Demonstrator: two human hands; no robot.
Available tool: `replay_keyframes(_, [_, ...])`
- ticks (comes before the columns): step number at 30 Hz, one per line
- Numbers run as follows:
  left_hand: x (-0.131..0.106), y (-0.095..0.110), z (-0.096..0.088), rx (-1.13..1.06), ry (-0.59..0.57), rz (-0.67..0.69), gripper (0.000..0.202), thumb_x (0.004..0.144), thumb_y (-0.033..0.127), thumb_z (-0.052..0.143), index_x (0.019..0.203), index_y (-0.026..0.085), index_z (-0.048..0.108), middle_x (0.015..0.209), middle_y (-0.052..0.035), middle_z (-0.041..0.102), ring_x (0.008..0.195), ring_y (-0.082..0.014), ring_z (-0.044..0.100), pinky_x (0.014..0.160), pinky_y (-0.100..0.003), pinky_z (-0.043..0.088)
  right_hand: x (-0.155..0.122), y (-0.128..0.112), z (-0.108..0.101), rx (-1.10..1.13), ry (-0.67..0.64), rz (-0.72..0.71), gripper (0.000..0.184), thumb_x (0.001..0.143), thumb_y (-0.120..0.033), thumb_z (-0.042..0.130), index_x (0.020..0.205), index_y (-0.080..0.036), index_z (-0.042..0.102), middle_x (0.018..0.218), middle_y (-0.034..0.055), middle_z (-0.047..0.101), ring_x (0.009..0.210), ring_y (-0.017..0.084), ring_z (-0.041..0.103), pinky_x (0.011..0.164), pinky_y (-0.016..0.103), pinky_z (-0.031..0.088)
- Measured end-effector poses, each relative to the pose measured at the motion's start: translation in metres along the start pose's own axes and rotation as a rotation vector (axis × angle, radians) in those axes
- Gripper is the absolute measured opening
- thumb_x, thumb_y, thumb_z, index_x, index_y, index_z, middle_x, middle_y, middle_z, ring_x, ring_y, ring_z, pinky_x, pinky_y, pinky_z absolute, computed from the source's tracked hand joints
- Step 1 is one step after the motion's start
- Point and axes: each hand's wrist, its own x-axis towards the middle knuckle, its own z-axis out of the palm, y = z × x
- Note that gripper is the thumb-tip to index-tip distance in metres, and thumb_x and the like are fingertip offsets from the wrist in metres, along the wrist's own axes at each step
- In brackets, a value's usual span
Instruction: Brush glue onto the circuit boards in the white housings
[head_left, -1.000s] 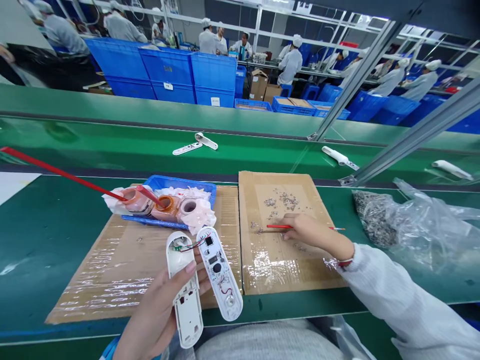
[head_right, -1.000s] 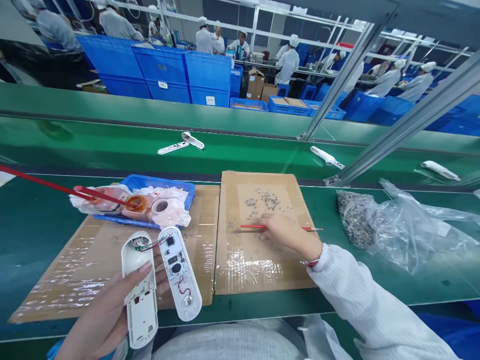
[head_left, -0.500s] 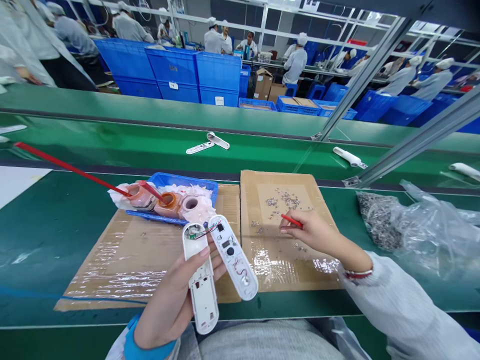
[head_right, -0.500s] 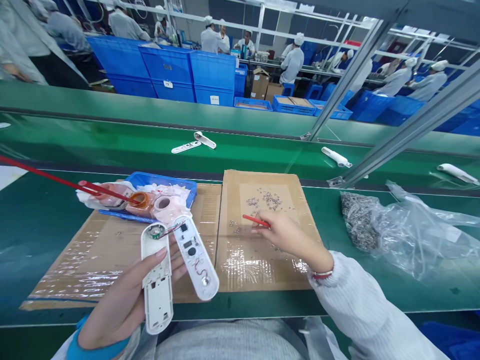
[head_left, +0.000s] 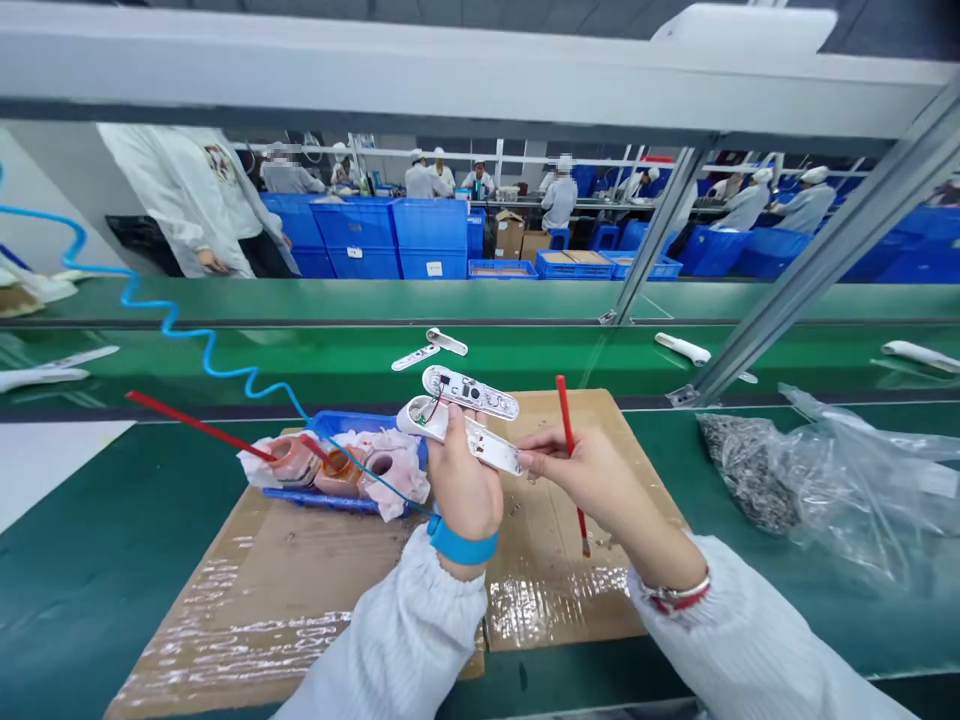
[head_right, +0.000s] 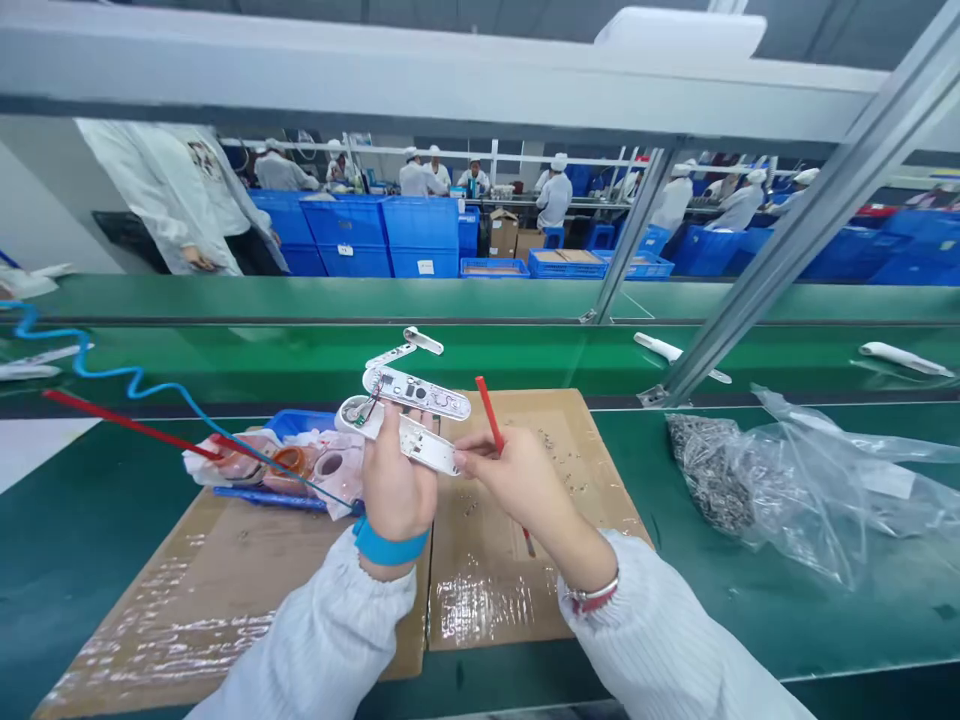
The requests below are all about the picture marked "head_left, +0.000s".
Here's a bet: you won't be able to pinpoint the stack of blue crates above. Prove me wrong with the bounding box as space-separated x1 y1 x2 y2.
258 191 490 282

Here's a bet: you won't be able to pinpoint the flat blue crates with cardboard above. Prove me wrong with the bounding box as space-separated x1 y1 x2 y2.
467 248 685 283

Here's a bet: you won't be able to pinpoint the brown cardboard sheet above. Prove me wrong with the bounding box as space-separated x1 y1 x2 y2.
479 388 693 655
104 427 490 720

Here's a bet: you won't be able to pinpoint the white device handle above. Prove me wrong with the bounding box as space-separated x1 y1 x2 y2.
0 344 122 396
653 331 713 367
880 338 960 375

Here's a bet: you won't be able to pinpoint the green conveyor belt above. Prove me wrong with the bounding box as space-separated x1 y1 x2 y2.
0 320 960 423

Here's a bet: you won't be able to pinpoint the red handled brush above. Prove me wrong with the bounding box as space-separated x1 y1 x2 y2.
554 374 595 561
124 389 280 463

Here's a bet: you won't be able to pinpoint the person's right hand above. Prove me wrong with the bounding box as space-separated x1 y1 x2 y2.
516 426 708 592

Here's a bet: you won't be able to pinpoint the white device with circuit board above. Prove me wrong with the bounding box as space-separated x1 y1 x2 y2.
395 364 525 478

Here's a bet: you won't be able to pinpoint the blue coiled cable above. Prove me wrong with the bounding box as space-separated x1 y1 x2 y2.
0 161 445 520

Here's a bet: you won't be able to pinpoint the white overhead lamp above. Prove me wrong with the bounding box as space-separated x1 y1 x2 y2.
650 2 839 55

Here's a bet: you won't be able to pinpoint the grey metal frame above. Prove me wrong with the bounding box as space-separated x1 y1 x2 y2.
0 0 960 410

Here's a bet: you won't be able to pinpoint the brown cardboard boxes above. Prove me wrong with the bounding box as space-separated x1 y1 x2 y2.
493 209 554 262

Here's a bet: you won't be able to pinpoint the black plastic bag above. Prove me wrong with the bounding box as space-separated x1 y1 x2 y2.
104 214 184 277

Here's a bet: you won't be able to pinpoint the pile of small metal screws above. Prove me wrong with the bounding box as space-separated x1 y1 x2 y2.
696 411 805 537

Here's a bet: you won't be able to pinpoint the open white device shell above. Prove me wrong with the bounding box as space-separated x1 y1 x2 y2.
390 326 470 373

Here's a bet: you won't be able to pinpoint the row of blue crates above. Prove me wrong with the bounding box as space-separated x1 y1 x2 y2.
674 200 960 286

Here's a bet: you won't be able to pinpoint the person's left hand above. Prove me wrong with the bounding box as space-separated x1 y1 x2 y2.
425 403 505 544

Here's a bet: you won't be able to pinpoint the pink stained jar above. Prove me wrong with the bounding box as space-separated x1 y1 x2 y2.
358 449 412 502

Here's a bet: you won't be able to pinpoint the clear plastic bag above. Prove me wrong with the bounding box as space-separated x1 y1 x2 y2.
775 381 960 605

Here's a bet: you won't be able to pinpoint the blue plastic tray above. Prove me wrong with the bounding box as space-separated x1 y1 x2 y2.
261 409 430 520

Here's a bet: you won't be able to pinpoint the crumpled pink tissue paper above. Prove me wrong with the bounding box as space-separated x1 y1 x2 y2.
237 427 433 525

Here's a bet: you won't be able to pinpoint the white sheet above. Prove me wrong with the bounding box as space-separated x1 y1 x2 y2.
0 419 138 535

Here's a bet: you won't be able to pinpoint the white device on cardboard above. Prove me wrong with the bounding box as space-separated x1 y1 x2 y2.
0 245 100 318

